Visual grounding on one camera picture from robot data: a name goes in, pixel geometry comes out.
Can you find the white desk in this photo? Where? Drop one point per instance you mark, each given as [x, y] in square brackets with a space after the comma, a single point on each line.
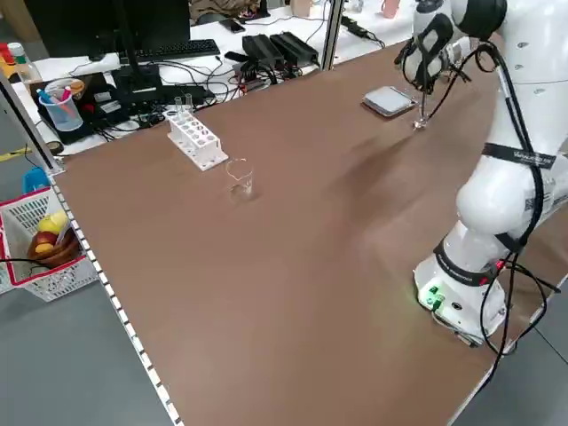
[204, 31]
[390, 31]

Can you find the pink marker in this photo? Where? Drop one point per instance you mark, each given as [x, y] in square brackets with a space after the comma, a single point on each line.
[67, 100]

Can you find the aluminium profile post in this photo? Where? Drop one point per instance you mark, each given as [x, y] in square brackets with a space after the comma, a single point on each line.
[333, 31]

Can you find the clear glass test tube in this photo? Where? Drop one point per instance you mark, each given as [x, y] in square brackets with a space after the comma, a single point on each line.
[179, 104]
[189, 102]

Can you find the white basket with red rim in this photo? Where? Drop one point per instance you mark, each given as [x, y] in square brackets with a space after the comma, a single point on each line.
[53, 284]

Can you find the blue plastic container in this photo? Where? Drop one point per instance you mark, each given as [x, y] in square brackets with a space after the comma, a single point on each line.
[35, 182]

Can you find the large clear glass beaker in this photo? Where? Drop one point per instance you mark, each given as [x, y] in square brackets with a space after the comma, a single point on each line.
[242, 186]

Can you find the aluminium corner frame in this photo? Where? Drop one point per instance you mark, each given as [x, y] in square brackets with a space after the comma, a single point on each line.
[40, 142]

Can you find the small clear glass beaker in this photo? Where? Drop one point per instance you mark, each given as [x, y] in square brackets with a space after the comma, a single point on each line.
[420, 125]

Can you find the red apple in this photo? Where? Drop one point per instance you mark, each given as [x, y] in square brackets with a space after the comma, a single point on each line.
[44, 242]

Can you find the black adapter with yellow label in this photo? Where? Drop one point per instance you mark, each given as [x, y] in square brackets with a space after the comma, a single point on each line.
[355, 26]

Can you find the roll of tape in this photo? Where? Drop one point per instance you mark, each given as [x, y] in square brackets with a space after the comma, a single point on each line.
[55, 147]

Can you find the black smartphone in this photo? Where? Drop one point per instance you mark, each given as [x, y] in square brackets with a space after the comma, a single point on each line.
[231, 26]

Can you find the yellow fruit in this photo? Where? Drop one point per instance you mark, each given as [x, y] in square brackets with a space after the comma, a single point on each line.
[52, 222]

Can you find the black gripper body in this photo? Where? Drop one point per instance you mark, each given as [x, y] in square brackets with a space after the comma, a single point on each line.
[423, 57]

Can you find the black monitor stand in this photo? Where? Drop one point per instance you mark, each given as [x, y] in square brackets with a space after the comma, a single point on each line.
[128, 66]

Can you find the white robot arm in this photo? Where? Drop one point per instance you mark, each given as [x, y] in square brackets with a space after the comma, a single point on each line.
[497, 208]

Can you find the clear bottle with white cap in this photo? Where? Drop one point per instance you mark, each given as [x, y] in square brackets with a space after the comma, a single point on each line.
[24, 66]

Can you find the black finned power supply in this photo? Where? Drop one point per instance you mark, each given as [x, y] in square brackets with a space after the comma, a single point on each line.
[262, 49]
[295, 46]

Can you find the pink cup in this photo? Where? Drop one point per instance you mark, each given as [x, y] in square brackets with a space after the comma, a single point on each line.
[300, 5]
[390, 8]

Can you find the black keyboard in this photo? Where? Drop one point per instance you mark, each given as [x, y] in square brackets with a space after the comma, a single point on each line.
[177, 49]

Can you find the blue marker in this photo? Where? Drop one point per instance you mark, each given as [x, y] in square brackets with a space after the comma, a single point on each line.
[46, 95]

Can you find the clear glass stirring rod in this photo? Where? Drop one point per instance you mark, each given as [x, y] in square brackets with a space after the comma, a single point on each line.
[422, 108]

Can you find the brown wooden bowl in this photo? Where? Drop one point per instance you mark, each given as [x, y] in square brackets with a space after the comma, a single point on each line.
[57, 257]

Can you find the black computer monitor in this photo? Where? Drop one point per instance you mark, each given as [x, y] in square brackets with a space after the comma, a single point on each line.
[89, 26]

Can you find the white test tube rack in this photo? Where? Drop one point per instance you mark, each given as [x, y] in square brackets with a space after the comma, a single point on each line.
[199, 144]

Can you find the silver digital balance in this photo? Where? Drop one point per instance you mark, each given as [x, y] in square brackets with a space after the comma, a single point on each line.
[388, 101]

